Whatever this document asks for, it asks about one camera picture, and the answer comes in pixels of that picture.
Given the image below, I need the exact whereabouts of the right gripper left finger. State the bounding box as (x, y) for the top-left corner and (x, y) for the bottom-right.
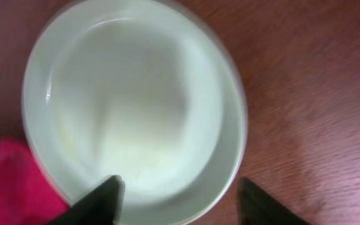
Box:
(47, 176), (124, 225)

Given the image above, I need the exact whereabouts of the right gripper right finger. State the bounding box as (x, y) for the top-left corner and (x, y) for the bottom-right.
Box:
(237, 177), (309, 225)

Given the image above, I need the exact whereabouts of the green plate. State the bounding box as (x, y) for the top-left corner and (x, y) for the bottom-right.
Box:
(21, 0), (248, 224)

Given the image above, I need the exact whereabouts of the red plastic tray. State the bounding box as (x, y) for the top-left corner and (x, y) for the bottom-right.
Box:
(0, 139), (68, 224)

